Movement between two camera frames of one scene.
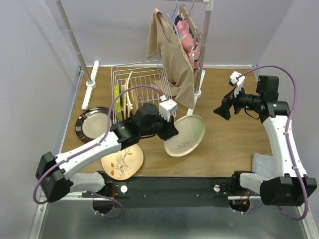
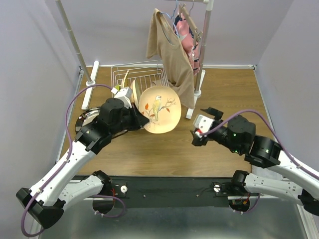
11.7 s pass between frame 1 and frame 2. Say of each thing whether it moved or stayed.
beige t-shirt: stayed
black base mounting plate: stayed
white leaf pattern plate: moved
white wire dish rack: stayed
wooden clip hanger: stayed
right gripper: moved
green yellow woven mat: moved
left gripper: moved
